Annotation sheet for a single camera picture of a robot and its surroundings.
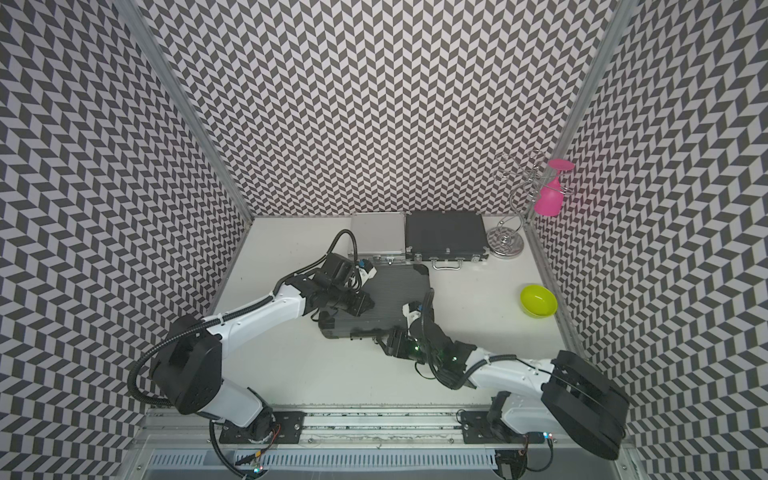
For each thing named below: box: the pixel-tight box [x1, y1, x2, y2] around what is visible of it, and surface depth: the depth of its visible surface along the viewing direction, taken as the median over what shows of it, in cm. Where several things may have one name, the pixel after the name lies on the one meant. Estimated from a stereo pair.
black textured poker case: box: [405, 210, 490, 271], surface depth 106 cm
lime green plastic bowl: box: [519, 284, 559, 318], surface depth 95 cm
